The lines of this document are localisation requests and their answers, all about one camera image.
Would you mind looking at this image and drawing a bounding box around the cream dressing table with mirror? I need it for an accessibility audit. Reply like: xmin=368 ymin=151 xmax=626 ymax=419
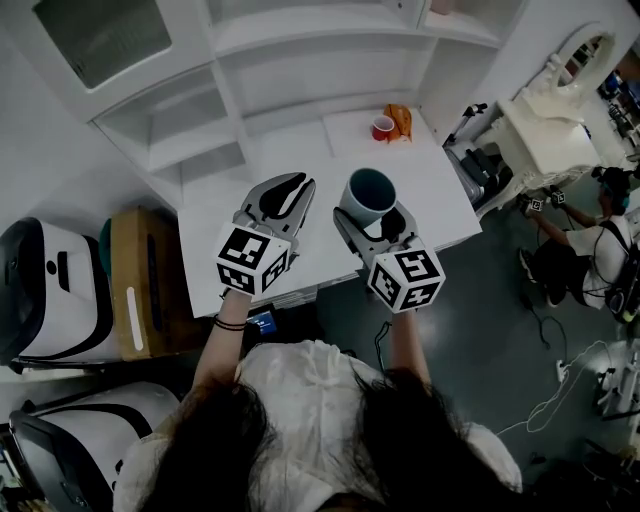
xmin=477 ymin=19 xmax=626 ymax=211

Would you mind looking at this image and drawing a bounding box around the small blue screen device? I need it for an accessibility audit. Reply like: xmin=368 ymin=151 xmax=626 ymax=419
xmin=247 ymin=309 xmax=279 ymax=336

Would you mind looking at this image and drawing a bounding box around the white black robot base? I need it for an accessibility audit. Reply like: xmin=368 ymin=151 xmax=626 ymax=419
xmin=9 ymin=382 xmax=181 ymax=512
xmin=0 ymin=217 xmax=121 ymax=369

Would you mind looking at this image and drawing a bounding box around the person's left forearm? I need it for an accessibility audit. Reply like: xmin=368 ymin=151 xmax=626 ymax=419
xmin=192 ymin=289 xmax=251 ymax=396

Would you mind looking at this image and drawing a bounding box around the pale blue cup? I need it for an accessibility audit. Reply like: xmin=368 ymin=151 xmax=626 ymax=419
xmin=338 ymin=167 xmax=397 ymax=227

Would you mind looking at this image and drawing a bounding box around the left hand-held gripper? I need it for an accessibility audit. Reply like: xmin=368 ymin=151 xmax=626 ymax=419
xmin=215 ymin=171 xmax=318 ymax=297

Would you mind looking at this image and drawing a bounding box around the orange snack packet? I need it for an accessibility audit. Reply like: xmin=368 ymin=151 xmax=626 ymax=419
xmin=383 ymin=103 xmax=414 ymax=144

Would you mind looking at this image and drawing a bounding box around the white metal equipment stand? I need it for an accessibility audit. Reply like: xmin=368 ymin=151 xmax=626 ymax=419
xmin=594 ymin=339 xmax=640 ymax=421

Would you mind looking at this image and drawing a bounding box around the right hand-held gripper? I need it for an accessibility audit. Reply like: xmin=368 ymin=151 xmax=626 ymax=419
xmin=333 ymin=205 xmax=446 ymax=315

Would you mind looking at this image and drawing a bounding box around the red cup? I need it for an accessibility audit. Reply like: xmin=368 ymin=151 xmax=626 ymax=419
xmin=370 ymin=114 xmax=395 ymax=142

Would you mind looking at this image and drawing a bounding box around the teal round object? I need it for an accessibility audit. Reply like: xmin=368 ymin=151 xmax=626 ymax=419
xmin=98 ymin=218 xmax=114 ymax=274

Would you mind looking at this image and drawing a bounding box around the white desk hutch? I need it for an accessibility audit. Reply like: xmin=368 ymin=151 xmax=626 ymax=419
xmin=0 ymin=0 xmax=531 ymax=211

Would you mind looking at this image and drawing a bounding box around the person's right forearm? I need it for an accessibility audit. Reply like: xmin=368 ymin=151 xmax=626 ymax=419
xmin=387 ymin=309 xmax=432 ymax=381

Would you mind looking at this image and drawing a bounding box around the black bag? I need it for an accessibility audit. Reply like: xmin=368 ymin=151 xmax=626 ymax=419
xmin=582 ymin=437 xmax=640 ymax=512

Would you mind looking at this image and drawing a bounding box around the black suitcase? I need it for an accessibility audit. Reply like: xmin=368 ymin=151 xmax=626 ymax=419
xmin=443 ymin=144 xmax=514 ymax=211

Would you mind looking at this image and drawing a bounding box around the white floor cable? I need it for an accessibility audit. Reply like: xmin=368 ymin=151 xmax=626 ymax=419
xmin=494 ymin=339 xmax=614 ymax=436

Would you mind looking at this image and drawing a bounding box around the white shirt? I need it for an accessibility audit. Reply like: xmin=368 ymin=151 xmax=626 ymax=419
xmin=113 ymin=339 xmax=524 ymax=512

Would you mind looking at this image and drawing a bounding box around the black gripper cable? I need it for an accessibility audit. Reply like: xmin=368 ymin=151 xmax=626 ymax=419
xmin=374 ymin=319 xmax=392 ymax=371

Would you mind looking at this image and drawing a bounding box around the white desk with hutch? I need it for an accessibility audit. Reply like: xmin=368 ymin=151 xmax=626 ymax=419
xmin=177 ymin=107 xmax=484 ymax=320

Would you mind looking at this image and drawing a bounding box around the brown cardboard box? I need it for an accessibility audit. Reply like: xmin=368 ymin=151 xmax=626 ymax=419
xmin=108 ymin=206 xmax=201 ymax=362

